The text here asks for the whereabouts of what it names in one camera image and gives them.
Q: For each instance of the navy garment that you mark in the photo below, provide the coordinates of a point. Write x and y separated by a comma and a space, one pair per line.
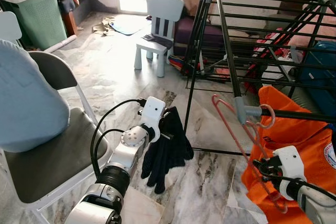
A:
168, 156

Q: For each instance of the pink clothes hanger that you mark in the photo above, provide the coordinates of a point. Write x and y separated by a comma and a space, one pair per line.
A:
272, 116

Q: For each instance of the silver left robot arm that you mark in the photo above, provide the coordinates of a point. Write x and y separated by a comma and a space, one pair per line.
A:
126, 153

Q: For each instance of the blue clothes hanger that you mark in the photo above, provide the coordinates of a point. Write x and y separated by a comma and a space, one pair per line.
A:
331, 127

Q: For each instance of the orange garment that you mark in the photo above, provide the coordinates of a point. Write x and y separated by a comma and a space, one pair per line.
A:
294, 129

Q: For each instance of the purple sofa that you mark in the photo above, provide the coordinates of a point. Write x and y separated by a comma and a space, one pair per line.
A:
184, 32

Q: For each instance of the black drying rack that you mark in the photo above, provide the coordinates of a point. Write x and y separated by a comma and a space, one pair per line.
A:
227, 45

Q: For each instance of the pale blue floor mat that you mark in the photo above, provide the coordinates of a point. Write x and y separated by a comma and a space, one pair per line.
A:
128, 24

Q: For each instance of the blue luggage bag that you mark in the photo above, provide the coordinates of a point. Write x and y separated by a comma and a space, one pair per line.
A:
320, 72

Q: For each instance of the white child chair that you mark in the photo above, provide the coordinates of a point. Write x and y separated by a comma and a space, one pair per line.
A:
163, 9

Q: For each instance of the grey folding chair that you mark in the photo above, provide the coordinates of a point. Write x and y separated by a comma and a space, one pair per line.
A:
52, 166

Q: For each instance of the green laundry hamper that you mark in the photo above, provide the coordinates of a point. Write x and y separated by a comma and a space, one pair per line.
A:
42, 22

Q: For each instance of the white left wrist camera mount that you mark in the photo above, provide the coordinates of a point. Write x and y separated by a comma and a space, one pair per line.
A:
153, 114

